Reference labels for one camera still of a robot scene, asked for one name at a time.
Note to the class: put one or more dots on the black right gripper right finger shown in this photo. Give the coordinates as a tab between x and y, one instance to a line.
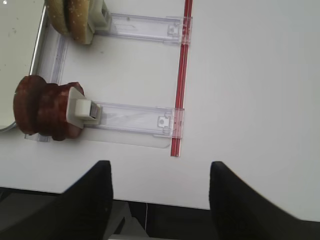
240	213

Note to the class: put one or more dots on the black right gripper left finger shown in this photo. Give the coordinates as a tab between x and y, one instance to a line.
81	212

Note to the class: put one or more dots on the rear meat patties stack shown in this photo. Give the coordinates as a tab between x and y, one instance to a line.
51	115

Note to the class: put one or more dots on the front meat patty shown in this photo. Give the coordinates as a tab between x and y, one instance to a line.
26	103

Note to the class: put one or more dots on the right lower clear track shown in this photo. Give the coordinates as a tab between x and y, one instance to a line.
136	125

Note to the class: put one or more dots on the clear track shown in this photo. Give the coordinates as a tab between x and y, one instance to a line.
136	125
168	30

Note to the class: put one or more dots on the white patty pusher block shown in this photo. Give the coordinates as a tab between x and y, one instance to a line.
81	111

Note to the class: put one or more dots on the right upper clear track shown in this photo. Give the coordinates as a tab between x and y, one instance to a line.
168	30

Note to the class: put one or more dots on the white bun top pusher block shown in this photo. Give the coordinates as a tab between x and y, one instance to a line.
99	18

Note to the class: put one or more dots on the front sesame bun top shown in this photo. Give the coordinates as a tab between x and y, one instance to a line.
58	14

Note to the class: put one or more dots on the sesame bun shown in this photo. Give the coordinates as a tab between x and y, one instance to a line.
78	21
58	14

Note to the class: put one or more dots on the silver metal tray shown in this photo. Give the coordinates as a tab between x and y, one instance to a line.
21	26

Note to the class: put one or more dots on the rear sesame bun top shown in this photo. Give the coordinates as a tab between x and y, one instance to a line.
78	21

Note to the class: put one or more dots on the right red rail strip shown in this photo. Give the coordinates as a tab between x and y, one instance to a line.
181	80

